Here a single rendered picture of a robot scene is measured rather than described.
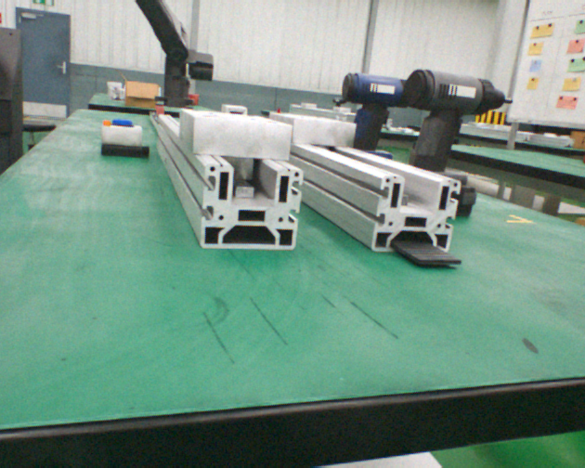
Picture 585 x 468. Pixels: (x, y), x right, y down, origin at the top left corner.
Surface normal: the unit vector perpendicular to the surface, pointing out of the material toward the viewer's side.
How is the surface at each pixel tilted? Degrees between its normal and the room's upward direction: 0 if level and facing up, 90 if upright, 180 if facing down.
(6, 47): 45
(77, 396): 0
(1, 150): 90
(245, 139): 90
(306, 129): 90
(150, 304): 0
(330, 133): 90
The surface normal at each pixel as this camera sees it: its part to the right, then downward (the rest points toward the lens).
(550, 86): -0.94, -0.02
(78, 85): 0.31, 0.27
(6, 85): 0.29, -0.49
